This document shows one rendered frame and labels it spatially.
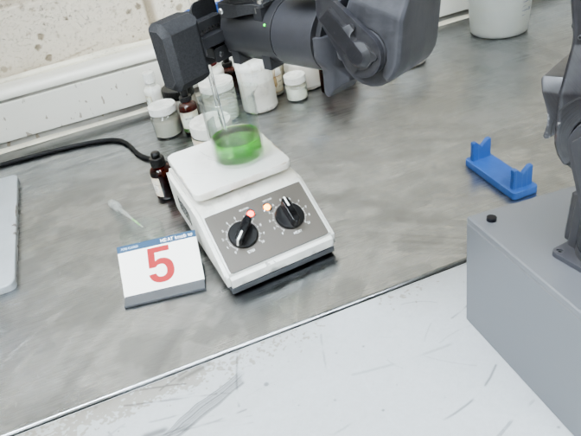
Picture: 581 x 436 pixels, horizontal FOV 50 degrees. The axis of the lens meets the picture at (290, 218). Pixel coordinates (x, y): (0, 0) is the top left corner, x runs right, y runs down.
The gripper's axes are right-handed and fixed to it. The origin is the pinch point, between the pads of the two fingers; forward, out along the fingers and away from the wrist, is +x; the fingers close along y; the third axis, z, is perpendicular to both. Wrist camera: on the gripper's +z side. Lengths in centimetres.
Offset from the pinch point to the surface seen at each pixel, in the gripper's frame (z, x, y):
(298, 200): -20.2, -7.4, -1.1
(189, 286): -25.1, -2.3, 12.4
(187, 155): -16.7, 7.8, 1.7
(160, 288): -25.0, 0.4, 14.5
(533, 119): -26.0, -17.1, -38.8
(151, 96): -21.0, 38.3, -13.7
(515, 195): -25.2, -23.9, -19.6
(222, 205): -18.8, -2.0, 5.2
